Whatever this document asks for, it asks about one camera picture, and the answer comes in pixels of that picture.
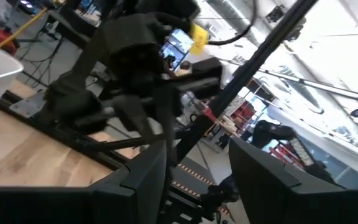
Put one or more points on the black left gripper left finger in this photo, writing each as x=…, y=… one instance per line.
x=120, y=199

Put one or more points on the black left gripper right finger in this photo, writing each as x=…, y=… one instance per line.
x=275, y=186

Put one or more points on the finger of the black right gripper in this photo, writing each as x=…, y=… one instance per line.
x=168, y=124
x=134, y=118

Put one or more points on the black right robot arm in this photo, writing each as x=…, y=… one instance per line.
x=73, y=93

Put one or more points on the large black monitor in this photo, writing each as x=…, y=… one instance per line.
x=176, y=48

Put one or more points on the red shelving rack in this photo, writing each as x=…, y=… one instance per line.
x=243, y=114

